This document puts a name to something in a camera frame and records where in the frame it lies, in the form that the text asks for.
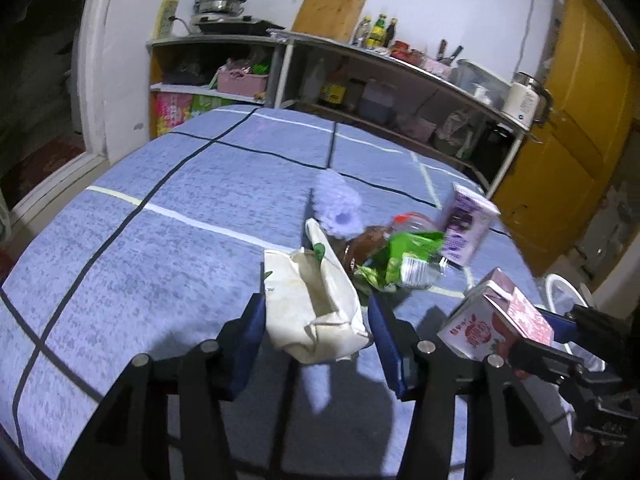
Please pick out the white electric kettle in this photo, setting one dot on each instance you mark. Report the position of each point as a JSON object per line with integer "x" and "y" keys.
{"x": 528, "y": 103}

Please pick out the wooden cutting board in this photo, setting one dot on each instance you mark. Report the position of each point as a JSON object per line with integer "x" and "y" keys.
{"x": 330, "y": 19}

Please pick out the brown candy wrapper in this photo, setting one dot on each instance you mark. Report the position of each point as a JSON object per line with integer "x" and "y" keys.
{"x": 363, "y": 247}

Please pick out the steel pot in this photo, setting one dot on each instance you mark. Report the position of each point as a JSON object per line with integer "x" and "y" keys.
{"x": 231, "y": 7}

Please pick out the cooking oil bottle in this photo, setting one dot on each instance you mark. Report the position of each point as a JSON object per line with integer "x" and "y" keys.
{"x": 334, "y": 88}

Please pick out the yellow wooden door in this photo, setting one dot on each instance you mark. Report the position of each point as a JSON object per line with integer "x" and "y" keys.
{"x": 557, "y": 179}

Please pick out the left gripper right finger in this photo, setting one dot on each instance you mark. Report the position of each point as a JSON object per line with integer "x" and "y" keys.
{"x": 507, "y": 436}

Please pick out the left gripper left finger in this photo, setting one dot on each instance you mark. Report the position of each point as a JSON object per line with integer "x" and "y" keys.
{"x": 127, "y": 436}

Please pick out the black induction cooker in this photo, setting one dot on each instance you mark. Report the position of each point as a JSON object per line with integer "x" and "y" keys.
{"x": 218, "y": 24}

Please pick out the clear plastic storage box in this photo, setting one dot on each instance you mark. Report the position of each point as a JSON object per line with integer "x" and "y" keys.
{"x": 480, "y": 83}

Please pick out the clear plastic bottle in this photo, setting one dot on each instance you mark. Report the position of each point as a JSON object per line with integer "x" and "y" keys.
{"x": 362, "y": 32}

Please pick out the purple milk carton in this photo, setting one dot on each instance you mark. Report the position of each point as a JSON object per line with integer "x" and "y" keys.
{"x": 465, "y": 220}

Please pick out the dark soy sauce bottle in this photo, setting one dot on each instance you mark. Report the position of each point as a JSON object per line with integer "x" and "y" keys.
{"x": 390, "y": 32}

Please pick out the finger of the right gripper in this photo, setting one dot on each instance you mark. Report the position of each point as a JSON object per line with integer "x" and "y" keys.
{"x": 547, "y": 363}
{"x": 589, "y": 328}

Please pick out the red lidded jar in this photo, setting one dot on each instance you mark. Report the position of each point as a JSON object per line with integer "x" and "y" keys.
{"x": 401, "y": 51}

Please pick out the green snack bag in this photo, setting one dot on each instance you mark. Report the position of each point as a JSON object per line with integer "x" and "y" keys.
{"x": 410, "y": 260}

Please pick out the metal kitchen shelf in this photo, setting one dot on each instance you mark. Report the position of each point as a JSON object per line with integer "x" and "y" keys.
{"x": 391, "y": 98}

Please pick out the pink strawberry milk carton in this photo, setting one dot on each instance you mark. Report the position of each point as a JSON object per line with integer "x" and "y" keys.
{"x": 493, "y": 315}

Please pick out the yellow power strip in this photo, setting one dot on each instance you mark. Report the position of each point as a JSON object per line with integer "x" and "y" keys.
{"x": 164, "y": 18}

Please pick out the green cap sauce bottle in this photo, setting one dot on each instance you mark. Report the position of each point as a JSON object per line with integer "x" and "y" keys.
{"x": 377, "y": 33}

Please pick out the blue checked tablecloth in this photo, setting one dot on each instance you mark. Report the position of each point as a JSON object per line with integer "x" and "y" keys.
{"x": 167, "y": 246}

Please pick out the pink plastic basket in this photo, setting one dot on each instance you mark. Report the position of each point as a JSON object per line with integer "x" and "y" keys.
{"x": 240, "y": 82}

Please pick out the white trash bin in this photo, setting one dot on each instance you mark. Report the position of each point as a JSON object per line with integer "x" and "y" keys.
{"x": 561, "y": 297}

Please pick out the cream paper bag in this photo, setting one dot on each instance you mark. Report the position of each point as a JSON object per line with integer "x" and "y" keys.
{"x": 313, "y": 311}

